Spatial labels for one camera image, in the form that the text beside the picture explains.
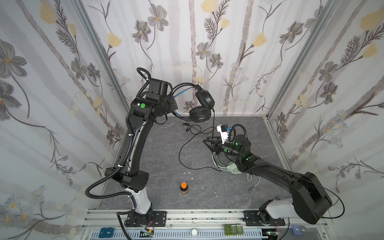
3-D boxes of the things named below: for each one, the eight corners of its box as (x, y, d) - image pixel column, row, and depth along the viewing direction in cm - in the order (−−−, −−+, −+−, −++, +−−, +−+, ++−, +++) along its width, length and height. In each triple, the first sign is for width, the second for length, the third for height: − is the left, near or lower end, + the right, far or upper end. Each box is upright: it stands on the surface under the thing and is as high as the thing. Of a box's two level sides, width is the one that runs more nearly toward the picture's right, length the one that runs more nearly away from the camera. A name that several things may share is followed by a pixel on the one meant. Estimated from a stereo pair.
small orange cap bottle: (181, 194, 84) (180, 188, 76) (181, 188, 86) (180, 182, 78) (187, 194, 84) (187, 188, 76) (187, 188, 86) (187, 182, 79)
